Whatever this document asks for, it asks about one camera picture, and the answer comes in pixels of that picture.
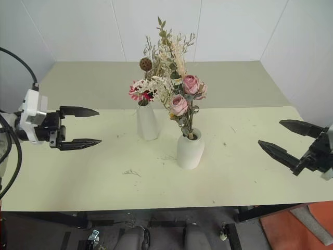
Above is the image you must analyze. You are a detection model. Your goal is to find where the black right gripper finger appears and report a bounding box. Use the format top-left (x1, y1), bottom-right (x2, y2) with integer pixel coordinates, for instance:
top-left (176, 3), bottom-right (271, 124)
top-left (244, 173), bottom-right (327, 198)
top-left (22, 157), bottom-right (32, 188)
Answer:
top-left (258, 140), bottom-right (304, 170)
top-left (278, 119), bottom-right (329, 139)

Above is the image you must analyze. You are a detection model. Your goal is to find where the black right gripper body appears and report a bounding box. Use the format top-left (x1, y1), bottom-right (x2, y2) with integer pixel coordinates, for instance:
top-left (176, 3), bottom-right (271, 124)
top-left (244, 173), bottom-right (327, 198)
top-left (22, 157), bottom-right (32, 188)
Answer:
top-left (292, 131), bottom-right (333, 177)

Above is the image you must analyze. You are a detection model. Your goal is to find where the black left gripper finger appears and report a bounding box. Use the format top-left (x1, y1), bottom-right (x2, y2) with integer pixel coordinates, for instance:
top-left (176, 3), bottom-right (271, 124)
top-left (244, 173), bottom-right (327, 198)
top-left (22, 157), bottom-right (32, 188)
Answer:
top-left (59, 106), bottom-right (100, 120)
top-left (58, 139), bottom-right (103, 152)

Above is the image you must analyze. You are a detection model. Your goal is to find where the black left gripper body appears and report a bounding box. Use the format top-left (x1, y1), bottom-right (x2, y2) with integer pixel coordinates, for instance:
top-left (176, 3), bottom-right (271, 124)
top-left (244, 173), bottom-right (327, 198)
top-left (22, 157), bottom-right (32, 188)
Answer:
top-left (35, 110), bottom-right (66, 150)

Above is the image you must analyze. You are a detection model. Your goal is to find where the grey strip on mat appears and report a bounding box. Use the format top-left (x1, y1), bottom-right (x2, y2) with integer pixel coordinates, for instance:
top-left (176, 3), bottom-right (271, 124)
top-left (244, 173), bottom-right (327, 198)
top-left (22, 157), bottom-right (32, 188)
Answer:
top-left (290, 204), bottom-right (333, 247)

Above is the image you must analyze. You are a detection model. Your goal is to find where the tapered white vase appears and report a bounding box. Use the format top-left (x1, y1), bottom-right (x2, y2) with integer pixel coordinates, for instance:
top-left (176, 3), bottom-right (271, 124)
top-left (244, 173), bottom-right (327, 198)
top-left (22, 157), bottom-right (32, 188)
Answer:
top-left (136, 99), bottom-right (159, 142)

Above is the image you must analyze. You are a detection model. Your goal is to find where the dried wildflower bouquet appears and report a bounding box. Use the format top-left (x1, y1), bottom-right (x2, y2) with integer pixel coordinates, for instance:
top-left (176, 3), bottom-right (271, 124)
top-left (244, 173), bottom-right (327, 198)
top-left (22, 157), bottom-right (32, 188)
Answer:
top-left (129, 15), bottom-right (196, 108)

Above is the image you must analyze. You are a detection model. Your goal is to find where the orange floor mat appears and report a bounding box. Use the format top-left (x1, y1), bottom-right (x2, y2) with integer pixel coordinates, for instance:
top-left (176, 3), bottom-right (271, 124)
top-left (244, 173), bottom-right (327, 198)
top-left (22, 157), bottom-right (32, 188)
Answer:
top-left (259, 200), bottom-right (333, 250)

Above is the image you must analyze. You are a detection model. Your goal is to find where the rounded white vase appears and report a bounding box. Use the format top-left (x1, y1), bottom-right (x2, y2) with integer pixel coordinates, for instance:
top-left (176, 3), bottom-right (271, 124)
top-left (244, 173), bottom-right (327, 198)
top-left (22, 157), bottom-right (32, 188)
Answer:
top-left (177, 128), bottom-right (206, 170)

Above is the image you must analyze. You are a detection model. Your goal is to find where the metal caster wheel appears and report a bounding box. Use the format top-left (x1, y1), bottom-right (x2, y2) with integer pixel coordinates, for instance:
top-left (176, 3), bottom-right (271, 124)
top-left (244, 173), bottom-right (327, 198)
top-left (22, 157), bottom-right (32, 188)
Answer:
top-left (87, 229), bottom-right (100, 248)
top-left (219, 221), bottom-right (227, 242)

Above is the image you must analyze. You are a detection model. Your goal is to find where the dark grey rounded shape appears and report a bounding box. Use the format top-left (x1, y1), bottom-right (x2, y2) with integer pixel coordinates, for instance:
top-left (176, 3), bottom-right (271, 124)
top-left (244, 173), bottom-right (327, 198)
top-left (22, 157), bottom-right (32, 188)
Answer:
top-left (119, 225), bottom-right (151, 250)
top-left (183, 222), bottom-right (207, 250)

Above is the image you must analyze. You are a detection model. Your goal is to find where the pink rose bouquet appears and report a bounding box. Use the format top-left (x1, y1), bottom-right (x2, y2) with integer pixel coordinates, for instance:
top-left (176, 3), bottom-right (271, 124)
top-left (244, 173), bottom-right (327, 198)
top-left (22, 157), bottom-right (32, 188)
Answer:
top-left (166, 74), bottom-right (208, 138)

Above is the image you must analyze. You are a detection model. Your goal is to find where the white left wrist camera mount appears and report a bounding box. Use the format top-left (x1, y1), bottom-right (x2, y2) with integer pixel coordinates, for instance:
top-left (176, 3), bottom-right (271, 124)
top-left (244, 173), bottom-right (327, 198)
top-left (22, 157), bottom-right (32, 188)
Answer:
top-left (19, 88), bottom-right (49, 144)

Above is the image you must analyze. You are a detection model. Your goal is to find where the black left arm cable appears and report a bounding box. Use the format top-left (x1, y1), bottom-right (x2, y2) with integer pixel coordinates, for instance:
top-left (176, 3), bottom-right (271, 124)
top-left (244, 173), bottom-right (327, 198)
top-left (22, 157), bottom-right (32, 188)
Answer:
top-left (0, 114), bottom-right (22, 200)
top-left (0, 47), bottom-right (40, 91)

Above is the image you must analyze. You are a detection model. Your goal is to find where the black table frame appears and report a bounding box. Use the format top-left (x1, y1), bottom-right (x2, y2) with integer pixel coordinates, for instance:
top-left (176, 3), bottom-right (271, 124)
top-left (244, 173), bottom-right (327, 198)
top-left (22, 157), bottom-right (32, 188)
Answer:
top-left (0, 203), bottom-right (333, 250)

